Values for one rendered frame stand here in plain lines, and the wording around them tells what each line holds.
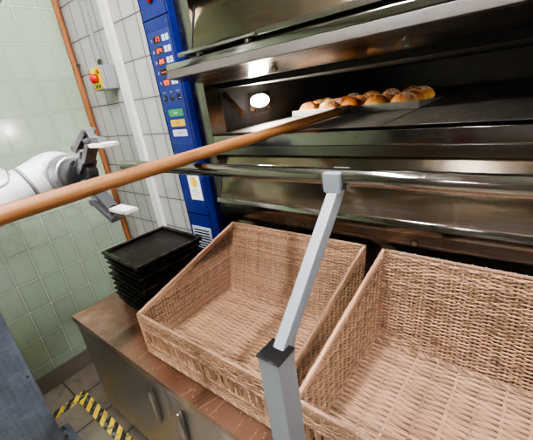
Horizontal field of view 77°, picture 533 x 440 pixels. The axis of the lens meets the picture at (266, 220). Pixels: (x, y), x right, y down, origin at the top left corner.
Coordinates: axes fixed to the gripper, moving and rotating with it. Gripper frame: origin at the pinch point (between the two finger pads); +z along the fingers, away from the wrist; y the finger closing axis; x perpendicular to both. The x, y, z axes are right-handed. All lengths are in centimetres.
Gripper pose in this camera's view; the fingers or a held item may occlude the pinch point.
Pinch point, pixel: (119, 178)
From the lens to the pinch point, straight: 73.4
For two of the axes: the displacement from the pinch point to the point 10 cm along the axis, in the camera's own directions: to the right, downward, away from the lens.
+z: 7.7, 1.3, -6.2
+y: 1.3, 9.2, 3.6
